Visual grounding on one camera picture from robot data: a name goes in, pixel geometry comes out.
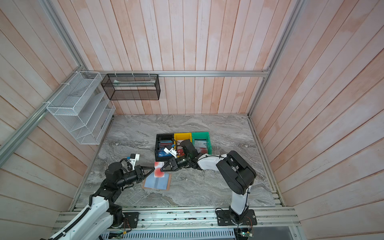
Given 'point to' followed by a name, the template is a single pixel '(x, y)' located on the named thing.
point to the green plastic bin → (201, 141)
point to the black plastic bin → (162, 141)
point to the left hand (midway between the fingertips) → (154, 170)
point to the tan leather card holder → (160, 183)
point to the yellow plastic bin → (178, 138)
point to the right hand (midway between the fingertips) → (163, 171)
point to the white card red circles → (158, 165)
